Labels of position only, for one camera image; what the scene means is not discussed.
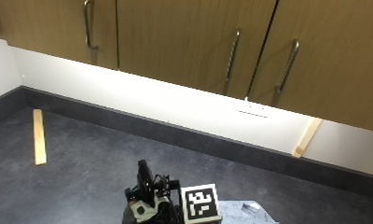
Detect short light wooden strip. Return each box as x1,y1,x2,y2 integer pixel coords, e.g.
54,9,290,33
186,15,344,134
30,108,48,166

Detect wide brown cabinet door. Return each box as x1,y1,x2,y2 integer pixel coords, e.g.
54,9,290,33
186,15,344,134
116,0,279,101

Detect straight metal cabinet handle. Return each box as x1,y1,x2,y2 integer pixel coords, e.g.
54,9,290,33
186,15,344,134
274,38,300,95
222,28,242,84

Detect narrow brown cabinet door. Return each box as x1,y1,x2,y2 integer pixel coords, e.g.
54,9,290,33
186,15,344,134
0,0,120,71

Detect grey-blue cloth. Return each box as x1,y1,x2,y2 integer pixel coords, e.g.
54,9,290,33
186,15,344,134
215,200,280,224

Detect curved metal cabinet handle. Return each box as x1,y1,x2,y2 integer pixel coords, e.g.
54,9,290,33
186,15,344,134
82,0,100,52

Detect thin light wooden strip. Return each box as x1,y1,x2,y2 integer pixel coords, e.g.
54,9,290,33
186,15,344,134
291,117,324,159

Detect white marker cube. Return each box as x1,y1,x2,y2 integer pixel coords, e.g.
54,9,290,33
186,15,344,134
179,183,223,224

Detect white wall socket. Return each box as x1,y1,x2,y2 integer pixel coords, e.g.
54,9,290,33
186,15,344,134
235,100,270,119

